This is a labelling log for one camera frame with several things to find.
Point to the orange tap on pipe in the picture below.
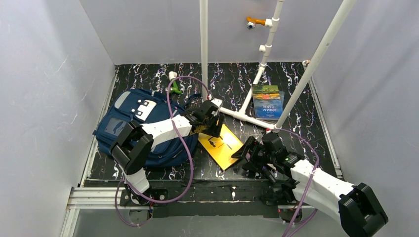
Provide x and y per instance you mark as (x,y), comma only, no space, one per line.
(256,21)

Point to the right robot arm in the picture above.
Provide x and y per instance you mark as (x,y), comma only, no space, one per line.
(355,207)

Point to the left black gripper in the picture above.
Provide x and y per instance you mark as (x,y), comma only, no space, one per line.
(213,127)

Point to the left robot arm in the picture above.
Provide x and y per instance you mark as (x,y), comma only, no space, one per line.
(134,143)

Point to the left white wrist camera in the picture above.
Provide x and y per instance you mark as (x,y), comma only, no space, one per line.
(216,101)

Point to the black marker pen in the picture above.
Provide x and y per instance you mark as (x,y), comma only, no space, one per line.
(267,172)

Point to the green white pipe fitting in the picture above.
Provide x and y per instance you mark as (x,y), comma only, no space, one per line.
(174,89)

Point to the white PVC pipe frame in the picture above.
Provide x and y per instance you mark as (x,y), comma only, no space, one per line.
(272,24)

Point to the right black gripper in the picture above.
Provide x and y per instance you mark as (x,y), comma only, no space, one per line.
(250,153)

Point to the yellow book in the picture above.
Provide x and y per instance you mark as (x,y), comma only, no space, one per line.
(221,148)

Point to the Animal Farm paperback book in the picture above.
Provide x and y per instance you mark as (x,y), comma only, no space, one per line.
(267,101)

